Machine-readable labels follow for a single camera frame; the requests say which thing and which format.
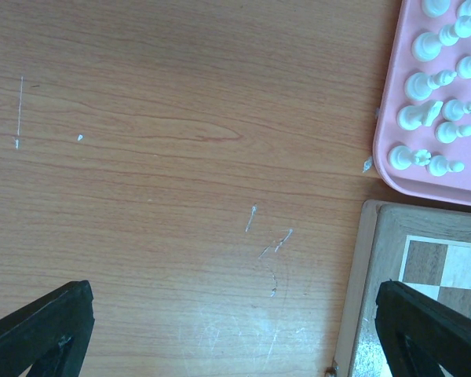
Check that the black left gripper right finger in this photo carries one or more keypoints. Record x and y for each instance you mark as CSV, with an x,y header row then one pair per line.
x,y
420,336

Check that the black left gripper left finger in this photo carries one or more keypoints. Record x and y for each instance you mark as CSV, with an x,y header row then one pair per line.
x,y
49,336

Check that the white chess rook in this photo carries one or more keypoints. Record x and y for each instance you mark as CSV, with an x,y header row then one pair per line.
x,y
401,157

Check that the white chess knight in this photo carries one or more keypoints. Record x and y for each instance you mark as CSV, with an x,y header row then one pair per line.
x,y
412,117

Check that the white chess bishop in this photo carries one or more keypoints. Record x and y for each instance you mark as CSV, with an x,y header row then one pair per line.
x,y
420,86

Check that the white chess queen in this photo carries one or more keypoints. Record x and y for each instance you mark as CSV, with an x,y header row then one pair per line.
x,y
427,45

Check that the white chess king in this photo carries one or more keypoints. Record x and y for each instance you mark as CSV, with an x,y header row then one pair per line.
x,y
435,8

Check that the wooden chessboard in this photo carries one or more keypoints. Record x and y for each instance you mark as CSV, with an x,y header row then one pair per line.
x,y
427,249

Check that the pink plastic tray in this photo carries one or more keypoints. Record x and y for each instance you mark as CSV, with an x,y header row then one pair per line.
x,y
422,142

